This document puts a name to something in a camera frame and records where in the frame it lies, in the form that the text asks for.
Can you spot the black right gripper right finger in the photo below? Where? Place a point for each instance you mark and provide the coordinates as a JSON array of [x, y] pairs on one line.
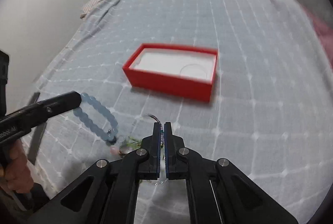
[[199, 174]]

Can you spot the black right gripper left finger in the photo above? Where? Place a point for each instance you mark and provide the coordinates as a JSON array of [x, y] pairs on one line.
[[125, 175]]

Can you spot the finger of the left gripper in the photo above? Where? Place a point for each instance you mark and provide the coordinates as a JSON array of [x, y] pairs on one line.
[[41, 111]]

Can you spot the red open jewelry box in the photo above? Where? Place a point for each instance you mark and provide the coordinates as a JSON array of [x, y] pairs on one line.
[[178, 70]]

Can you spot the person's left hand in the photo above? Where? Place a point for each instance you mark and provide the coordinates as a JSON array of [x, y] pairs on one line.
[[17, 176]]

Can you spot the dark phone on bed edge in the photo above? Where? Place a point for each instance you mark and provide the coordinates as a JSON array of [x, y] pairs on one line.
[[35, 142]]

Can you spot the pink bead charm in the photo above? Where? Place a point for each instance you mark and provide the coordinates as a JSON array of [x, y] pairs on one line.
[[114, 150]]

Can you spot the grey checked bed cover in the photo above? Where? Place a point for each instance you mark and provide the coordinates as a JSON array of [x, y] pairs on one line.
[[248, 80]]

